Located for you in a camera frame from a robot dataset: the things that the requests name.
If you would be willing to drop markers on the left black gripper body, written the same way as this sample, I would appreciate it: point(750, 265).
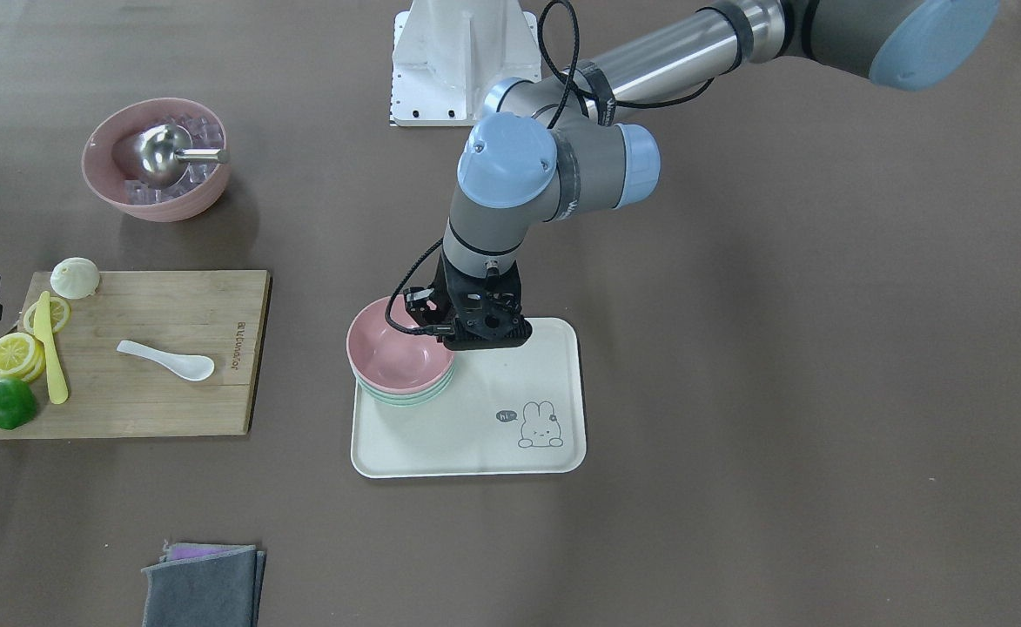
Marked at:
point(420, 301)

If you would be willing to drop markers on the small pink bowl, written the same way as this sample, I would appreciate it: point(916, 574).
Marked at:
point(390, 361)

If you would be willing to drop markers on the white ceramic spoon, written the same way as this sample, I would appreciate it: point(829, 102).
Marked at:
point(188, 367)

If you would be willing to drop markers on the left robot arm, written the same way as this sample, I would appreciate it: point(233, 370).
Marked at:
point(545, 151)

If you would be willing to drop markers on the green bowl stack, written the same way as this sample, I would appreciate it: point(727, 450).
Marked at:
point(406, 400)

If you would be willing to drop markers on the large pink bowl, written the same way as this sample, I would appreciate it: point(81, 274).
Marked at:
point(107, 182)

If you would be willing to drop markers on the upper lemon slice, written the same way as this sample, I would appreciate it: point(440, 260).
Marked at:
point(21, 357)

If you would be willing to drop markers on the yellow plastic knife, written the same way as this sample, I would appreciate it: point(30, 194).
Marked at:
point(57, 385)

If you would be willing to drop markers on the cream tray with bunny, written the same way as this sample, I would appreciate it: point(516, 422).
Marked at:
point(504, 411)

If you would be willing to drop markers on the green lime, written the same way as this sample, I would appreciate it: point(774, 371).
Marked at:
point(18, 405)

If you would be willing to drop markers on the bamboo cutting board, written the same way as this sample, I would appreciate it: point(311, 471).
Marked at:
point(218, 313)

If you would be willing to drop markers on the metal ice scoop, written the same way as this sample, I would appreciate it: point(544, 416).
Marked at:
point(165, 152)

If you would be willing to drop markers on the clear ice cubes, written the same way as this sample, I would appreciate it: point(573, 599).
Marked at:
point(204, 132)

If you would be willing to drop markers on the folded grey cloth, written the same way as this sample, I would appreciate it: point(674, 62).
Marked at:
point(205, 584)

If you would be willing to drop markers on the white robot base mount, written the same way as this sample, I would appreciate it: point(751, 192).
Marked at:
point(447, 55)

